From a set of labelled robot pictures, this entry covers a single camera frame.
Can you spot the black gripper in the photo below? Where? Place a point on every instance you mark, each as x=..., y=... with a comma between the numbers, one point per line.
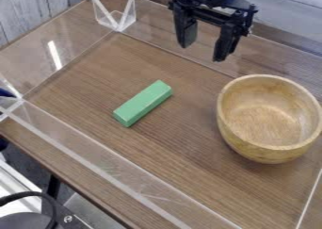
x=230, y=14

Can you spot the green rectangular block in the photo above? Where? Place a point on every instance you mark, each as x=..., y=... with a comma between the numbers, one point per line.
x=136, y=107

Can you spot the brown wooden bowl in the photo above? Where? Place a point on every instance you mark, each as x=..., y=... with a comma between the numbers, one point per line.
x=269, y=118

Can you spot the blue object at left edge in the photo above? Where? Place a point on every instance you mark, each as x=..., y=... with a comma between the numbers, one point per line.
x=5, y=93

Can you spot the black table leg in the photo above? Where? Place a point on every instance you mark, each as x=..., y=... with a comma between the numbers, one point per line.
x=54, y=187

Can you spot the clear acrylic enclosure wall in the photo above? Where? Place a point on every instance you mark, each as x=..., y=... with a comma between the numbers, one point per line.
x=164, y=174

